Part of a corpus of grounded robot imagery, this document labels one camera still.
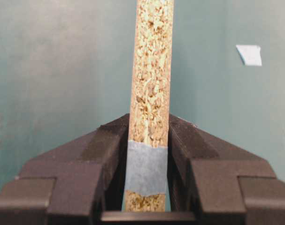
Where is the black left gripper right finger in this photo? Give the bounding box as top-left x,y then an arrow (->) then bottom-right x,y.
168,115 -> 285,225

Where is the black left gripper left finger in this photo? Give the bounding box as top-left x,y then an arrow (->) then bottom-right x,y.
0,114 -> 129,225

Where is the blue tape marker centre-left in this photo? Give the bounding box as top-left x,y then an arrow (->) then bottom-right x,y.
236,45 -> 262,67

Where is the white particle wooden board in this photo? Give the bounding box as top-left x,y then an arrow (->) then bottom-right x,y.
123,0 -> 174,212

